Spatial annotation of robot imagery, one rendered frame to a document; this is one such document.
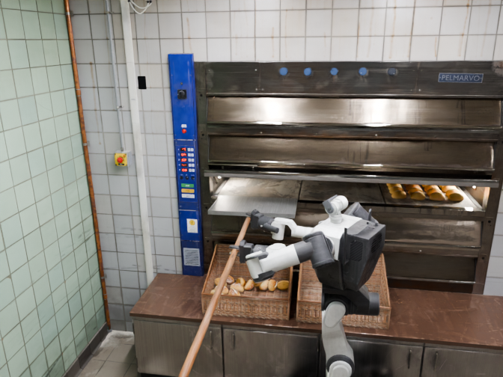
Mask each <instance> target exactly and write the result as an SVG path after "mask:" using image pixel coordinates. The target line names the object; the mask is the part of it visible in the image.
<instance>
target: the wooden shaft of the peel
mask: <svg viewBox="0 0 503 377"><path fill-rule="evenodd" d="M250 221H251V219H250V218H249V217H247V218H246V220H245V222H244V225H243V227H242V230H241V231H240V234H239V236H238V238H237V241H236V243H235V245H240V241H241V239H243V238H244V235H245V234H246V231H247V228H248V226H249V223H250ZM238 251H239V250H237V249H233V250H232V252H231V255H230V257H229V259H228V262H227V264H226V267H225V269H224V271H223V273H222V276H221V278H220V280H219V283H218V285H217V287H216V290H215V292H214V294H213V297H212V299H211V301H210V304H209V306H208V308H207V311H206V313H205V315H204V318H203V320H202V322H201V325H200V327H199V329H198V332H197V334H196V336H195V339H194V341H193V343H192V346H191V348H190V350H189V353H188V355H187V357H186V360H185V362H184V364H183V367H182V369H181V371H180V374H179V376H178V377H189V374H190V371H191V369H192V366H193V364H194V362H195V359H196V356H197V354H198V351H199V349H200V347H201V344H202V341H203V339H204V335H205V334H206V331H207V328H208V326H209V324H210V320H211V319H212V316H213V313H214V311H215V309H216V305H217V304H218V301H219V298H220V296H221V294H222V290H223V289H224V286H225V283H226V281H227V279H228V275H229V274H230V271H231V268H232V266H233V264H234V261H235V259H236V256H237V253H238Z"/></svg>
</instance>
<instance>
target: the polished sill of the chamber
mask: <svg viewBox="0 0 503 377"><path fill-rule="evenodd" d="M218 198H219V196H212V197H211V198H210V203H211V204H214V203H215V201H216V200H217V199H218ZM323 202H324V201H321V200H298V201H297V206H296V208H306V209H325V206H324V205H323ZM354 203H355V202H348V205H347V208H345V209H343V210H347V209H348V208H349V207H350V206H351V205H352V204H354ZM360 205H361V206H362V207H363V208H364V209H365V210H366V211H367V212H369V209H372V211H371V212H398V213H414V214H429V215H460V216H476V217H485V212H486V211H485V210H484V209H483V208H471V207H454V206H422V205H405V204H388V203H360Z"/></svg>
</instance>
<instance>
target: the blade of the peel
mask: <svg viewBox="0 0 503 377"><path fill-rule="evenodd" d="M297 201H298V198H281V197H246V196H227V195H220V196H219V198H218V199H217V200H216V201H215V203H214V204H213V205H212V206H211V207H210V208H209V209H208V215H238V216H246V213H248V212H252V211H253V210H254V209H256V210H258V211H259V212H260V214H263V215H265V216H268V217H270V218H295V214H296V206H297Z"/></svg>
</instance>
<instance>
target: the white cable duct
mask: <svg viewBox="0 0 503 377"><path fill-rule="evenodd" d="M121 15H122V23H123V30H124V45H125V54H126V69H127V77H128V85H129V100H130V108H131V117H132V131H133V140H134V148H135V163H136V171H137V179H138V194H139V203H140V210H141V225H142V233H143V242H144V257H145V265H146V273H147V287H148V286H149V285H150V283H151V282H152V281H153V264H152V255H151V246H150V231H149V222H148V214H147V198H146V189H145V180H144V164H143V155H142V147H141V131H140V123H139V114H138V97H137V89H136V80H135V65H134V56H133V47H132V32H131V23H130V14H129V2H128V0H121Z"/></svg>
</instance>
